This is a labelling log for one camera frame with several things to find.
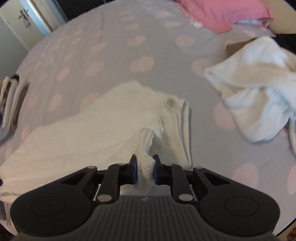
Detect stack of folded clothes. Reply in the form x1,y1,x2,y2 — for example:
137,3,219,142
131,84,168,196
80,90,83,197
1,74,30,145

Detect grey polka dot bedsheet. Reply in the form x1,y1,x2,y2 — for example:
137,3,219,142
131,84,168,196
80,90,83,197
1,1,295,233

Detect black garment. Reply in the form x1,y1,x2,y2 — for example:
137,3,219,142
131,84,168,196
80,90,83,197
273,33,296,54

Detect patterned pillow under pink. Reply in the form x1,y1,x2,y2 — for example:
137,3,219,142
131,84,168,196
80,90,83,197
235,18,272,29

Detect grey striped garment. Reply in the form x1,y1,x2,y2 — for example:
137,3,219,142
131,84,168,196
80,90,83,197
226,38,257,57

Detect cream door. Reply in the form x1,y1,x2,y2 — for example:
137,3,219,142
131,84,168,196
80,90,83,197
1,1,45,50

